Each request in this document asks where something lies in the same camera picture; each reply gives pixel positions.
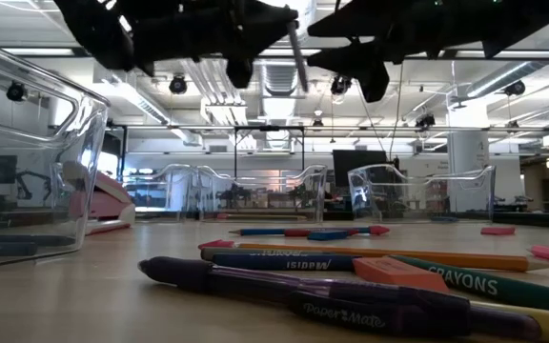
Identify blue pencil pink eraser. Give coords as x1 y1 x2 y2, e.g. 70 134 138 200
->
228 225 392 238

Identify black monitor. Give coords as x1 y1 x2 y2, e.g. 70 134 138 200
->
332 150 389 188

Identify red crayon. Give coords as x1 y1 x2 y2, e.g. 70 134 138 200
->
282 228 360 238

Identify black linear ceiling light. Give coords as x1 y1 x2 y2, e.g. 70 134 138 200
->
0 46 549 61

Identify green crayon white print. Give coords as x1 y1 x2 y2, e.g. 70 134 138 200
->
391 254 549 314

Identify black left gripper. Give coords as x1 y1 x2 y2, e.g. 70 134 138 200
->
178 0 299 90

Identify blue crayon white print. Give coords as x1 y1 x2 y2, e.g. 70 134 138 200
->
211 252 362 272

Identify pink stapler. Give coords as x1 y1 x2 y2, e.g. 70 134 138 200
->
57 160 136 237

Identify purple Paper Mate pen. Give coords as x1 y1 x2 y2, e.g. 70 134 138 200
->
137 255 544 342

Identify grey pen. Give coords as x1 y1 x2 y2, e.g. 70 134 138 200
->
286 19 310 94

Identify silver ceiling air duct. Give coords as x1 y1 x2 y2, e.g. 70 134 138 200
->
250 0 318 149

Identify olive green crayon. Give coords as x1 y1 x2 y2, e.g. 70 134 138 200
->
200 247 316 262

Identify salmon red eraser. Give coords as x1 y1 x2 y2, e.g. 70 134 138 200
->
352 255 451 295

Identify clear plastic bin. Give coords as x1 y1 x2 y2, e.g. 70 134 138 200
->
195 164 328 225
347 164 497 225
0 33 112 271
121 164 199 224

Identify white column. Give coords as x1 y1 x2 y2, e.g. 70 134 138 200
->
447 102 491 213

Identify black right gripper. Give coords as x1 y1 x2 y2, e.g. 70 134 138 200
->
307 0 428 104

